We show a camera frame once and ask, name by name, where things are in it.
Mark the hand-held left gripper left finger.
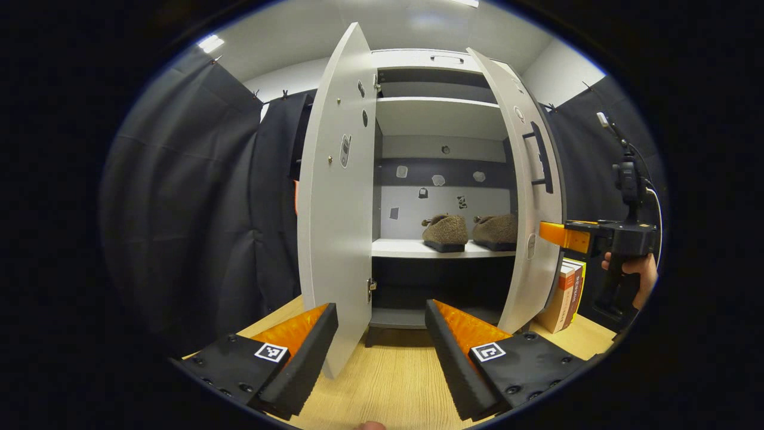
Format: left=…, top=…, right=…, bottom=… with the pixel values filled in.
left=170, top=303, right=339, bottom=420

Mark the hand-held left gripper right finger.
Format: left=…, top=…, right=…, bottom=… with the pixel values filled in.
left=425, top=299, right=589, bottom=422

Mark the white shoe cabinet door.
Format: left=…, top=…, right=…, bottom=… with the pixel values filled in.
left=297, top=22, right=378, bottom=380
left=467, top=48, right=566, bottom=335

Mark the brown fuzzy shoe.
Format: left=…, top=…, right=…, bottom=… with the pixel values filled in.
left=473, top=214, right=517, bottom=252
left=422, top=214, right=469, bottom=253

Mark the white shoe cabinet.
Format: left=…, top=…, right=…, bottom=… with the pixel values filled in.
left=297, top=22, right=568, bottom=380

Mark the yellow book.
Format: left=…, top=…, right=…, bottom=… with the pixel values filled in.
left=564, top=258, right=587, bottom=311

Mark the brown book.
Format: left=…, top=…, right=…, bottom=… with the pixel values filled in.
left=561, top=261, right=583, bottom=323

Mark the black backdrop cloth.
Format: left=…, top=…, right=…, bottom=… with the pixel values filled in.
left=98, top=45, right=666, bottom=359

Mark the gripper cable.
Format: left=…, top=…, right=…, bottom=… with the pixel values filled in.
left=639, top=143, right=665, bottom=269

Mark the black door handle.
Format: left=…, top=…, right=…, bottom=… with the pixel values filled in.
left=289, top=103, right=312, bottom=181
left=523, top=121, right=554, bottom=195

